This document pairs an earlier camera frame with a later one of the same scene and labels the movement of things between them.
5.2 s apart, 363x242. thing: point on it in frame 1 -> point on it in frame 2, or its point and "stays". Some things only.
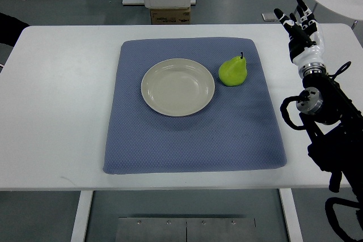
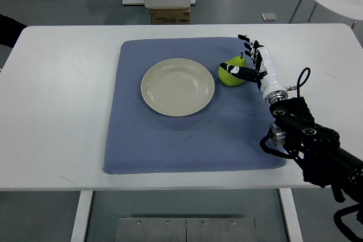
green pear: [233, 72] stays
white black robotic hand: [305, 41] -> [265, 75]
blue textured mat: [236, 129] stays
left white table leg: [81, 220] stays
